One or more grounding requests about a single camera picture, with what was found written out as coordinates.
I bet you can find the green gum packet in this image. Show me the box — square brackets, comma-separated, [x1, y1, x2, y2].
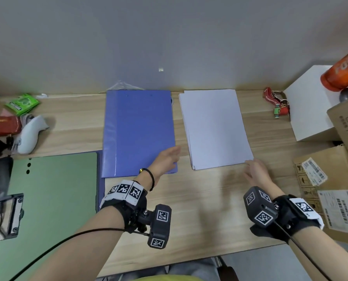
[4, 93, 41, 116]

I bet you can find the blue plastic folder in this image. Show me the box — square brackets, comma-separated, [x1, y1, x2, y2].
[100, 90, 178, 178]

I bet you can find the flat cardboard box with labels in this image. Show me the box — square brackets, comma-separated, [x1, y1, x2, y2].
[292, 145, 348, 248]

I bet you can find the black wrist camera with markers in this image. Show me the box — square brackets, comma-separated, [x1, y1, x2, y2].
[243, 186, 325, 243]
[99, 180, 172, 249]

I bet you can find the dark brown chair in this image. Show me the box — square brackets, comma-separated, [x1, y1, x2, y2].
[215, 256, 239, 281]

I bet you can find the person's right hand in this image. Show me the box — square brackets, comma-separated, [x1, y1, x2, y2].
[243, 158, 285, 201]

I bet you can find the person's left forearm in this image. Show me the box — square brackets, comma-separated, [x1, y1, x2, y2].
[30, 206, 125, 281]

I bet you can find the orange drink bottle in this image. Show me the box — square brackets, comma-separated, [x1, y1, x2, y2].
[320, 43, 348, 92]

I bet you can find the clear tape piece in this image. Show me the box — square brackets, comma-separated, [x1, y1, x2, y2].
[107, 80, 145, 92]

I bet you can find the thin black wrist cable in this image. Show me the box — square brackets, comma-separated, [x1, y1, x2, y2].
[9, 228, 150, 281]
[272, 221, 332, 281]

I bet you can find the white handheld controller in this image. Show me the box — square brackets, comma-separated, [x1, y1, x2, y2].
[16, 115, 50, 155]

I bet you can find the tidy white paper stack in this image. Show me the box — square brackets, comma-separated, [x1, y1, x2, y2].
[178, 89, 254, 171]

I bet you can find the dark navy folder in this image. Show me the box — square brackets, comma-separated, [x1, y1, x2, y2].
[95, 149, 106, 206]

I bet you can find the person's yellow shirt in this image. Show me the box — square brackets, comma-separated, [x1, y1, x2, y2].
[133, 275, 204, 281]

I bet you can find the person's right forearm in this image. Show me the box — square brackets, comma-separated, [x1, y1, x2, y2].
[288, 226, 348, 281]

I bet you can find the green paper folder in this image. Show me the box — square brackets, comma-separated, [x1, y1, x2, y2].
[0, 152, 98, 281]

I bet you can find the red keychain with green charm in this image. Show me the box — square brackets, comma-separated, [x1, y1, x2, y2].
[263, 87, 291, 120]

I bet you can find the red snack packet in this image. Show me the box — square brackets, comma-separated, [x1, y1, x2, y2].
[0, 116, 22, 137]

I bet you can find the white coiled cable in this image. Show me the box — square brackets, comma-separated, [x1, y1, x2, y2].
[5, 114, 34, 153]

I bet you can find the person's left hand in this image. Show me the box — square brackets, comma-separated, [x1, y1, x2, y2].
[147, 145, 182, 180]

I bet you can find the black bead bracelet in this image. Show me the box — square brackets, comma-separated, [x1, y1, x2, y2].
[138, 168, 156, 192]

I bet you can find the small white box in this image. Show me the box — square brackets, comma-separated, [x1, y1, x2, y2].
[282, 65, 343, 142]

